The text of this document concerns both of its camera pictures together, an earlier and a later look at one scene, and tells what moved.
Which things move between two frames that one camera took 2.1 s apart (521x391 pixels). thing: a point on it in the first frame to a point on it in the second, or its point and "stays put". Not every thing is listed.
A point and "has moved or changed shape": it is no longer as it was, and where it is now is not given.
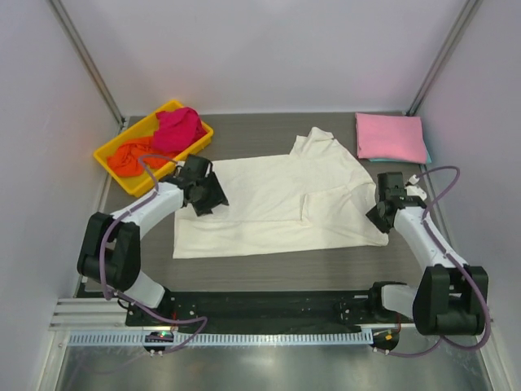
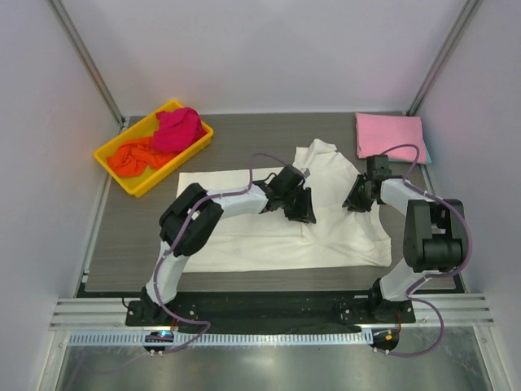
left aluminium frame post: (87, 59) stays put
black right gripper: (382, 226) to (352, 199)
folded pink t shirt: (391, 138) stays put
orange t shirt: (124, 159) stays put
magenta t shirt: (177, 129) stays put
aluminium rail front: (110, 314) stays put
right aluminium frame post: (448, 46) stays put
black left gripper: (216, 199) to (305, 212)
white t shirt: (319, 196) has moved or changed shape
